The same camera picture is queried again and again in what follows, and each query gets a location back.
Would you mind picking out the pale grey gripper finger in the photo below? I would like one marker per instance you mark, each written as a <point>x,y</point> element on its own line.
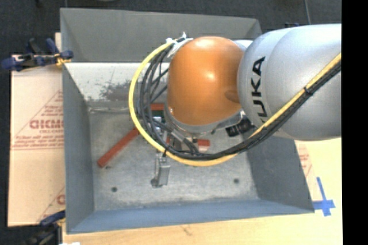
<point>164,175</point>
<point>155,182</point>

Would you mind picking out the red-brown flat block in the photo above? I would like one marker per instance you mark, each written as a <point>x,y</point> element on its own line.
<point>157,107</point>
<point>116,150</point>
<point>204,142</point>

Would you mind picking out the grey metal bin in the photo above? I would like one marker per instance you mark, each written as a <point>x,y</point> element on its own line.
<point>120,180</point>

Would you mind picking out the black cylinder on white bracket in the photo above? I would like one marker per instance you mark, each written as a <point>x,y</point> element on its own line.
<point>238,127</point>

